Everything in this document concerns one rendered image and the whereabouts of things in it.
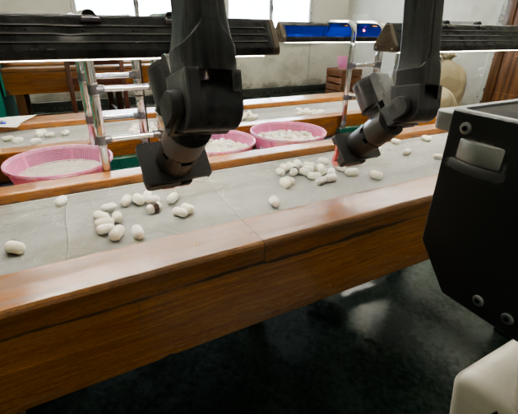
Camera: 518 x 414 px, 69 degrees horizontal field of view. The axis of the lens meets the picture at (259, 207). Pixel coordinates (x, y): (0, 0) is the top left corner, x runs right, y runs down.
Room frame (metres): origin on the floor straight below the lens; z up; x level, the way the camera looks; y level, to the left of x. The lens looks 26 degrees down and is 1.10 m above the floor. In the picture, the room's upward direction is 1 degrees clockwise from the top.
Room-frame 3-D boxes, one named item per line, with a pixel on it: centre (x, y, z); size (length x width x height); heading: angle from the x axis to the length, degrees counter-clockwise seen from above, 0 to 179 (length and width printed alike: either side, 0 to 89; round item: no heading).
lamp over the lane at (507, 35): (1.25, -0.60, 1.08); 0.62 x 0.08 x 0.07; 119
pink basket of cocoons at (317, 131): (1.29, -0.10, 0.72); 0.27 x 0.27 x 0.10
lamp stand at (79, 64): (1.21, 0.48, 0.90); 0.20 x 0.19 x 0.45; 119
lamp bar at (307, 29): (1.74, -0.33, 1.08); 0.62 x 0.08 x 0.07; 119
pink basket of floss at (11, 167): (0.95, 0.53, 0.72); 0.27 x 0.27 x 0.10
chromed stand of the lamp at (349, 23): (1.67, -0.37, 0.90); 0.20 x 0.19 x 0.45; 119
